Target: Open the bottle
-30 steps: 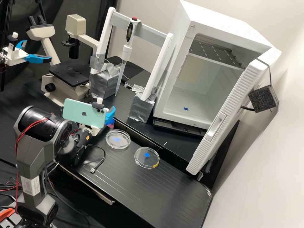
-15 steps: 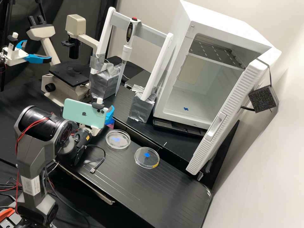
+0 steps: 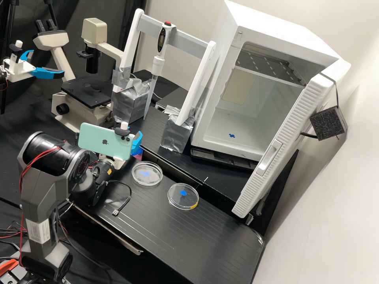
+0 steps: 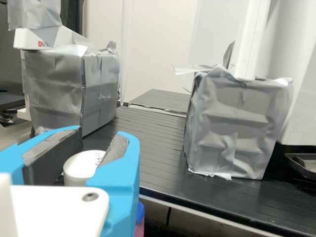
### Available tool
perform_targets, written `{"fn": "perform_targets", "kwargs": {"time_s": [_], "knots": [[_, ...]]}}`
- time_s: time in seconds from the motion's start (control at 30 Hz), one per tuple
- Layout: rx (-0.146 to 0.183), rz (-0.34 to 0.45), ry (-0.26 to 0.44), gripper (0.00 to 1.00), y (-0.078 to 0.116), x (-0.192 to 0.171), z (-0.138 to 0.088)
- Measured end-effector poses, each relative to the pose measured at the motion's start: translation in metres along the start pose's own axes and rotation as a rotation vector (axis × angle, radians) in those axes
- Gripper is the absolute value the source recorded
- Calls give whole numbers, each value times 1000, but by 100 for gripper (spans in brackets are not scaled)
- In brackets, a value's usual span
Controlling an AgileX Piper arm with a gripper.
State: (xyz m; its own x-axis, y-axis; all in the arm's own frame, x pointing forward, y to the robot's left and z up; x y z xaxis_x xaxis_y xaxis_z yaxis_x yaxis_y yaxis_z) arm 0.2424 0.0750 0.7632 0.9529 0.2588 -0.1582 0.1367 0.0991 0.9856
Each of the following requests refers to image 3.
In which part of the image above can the pipette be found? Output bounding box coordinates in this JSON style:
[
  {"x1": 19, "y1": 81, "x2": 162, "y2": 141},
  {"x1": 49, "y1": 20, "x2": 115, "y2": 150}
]
[{"x1": 143, "y1": 22, "x2": 177, "y2": 120}]

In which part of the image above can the black cable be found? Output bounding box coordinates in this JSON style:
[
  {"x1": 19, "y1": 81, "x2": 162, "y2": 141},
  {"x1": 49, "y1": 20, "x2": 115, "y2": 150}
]
[{"x1": 107, "y1": 179, "x2": 133, "y2": 216}]

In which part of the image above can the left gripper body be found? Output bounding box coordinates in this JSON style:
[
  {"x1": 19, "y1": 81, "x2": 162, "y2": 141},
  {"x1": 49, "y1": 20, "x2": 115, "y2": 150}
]
[{"x1": 3, "y1": 57, "x2": 36, "y2": 82}]

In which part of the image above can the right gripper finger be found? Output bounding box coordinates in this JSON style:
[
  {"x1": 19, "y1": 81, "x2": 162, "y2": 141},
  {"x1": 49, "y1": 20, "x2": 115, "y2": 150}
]
[{"x1": 130, "y1": 132, "x2": 144, "y2": 152}]

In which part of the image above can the cream microscope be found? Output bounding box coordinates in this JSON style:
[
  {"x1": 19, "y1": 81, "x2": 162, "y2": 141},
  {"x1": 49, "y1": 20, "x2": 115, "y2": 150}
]
[{"x1": 32, "y1": 17, "x2": 126, "y2": 134}]

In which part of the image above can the white incubator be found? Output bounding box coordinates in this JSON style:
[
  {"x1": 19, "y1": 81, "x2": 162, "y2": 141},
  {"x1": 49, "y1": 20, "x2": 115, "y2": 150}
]
[{"x1": 189, "y1": 0, "x2": 352, "y2": 163}]

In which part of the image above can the white pipette stand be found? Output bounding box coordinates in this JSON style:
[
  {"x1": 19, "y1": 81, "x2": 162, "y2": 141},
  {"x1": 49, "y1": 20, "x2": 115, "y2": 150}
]
[{"x1": 111, "y1": 8, "x2": 219, "y2": 153}]

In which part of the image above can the incubator door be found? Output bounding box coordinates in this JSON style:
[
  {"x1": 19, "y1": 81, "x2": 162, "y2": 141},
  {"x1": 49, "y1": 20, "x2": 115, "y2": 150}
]
[{"x1": 231, "y1": 72, "x2": 349, "y2": 219}]

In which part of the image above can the right wrist camera phone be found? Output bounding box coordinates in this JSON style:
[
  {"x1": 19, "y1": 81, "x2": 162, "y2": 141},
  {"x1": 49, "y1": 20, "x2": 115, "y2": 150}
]
[{"x1": 78, "y1": 121, "x2": 136, "y2": 161}]

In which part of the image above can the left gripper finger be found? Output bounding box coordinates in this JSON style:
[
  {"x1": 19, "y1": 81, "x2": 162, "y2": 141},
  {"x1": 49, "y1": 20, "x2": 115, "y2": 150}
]
[
  {"x1": 30, "y1": 67, "x2": 66, "y2": 80},
  {"x1": 18, "y1": 49, "x2": 35, "y2": 64}
]

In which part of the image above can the petri dish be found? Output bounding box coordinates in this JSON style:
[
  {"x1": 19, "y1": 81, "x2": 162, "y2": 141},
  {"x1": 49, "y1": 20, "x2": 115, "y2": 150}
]
[{"x1": 131, "y1": 161, "x2": 164, "y2": 187}]

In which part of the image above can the black platform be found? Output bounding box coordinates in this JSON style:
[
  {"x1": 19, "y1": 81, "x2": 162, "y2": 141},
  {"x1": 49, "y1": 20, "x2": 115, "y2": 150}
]
[
  {"x1": 70, "y1": 151, "x2": 266, "y2": 284},
  {"x1": 155, "y1": 87, "x2": 192, "y2": 111}
]

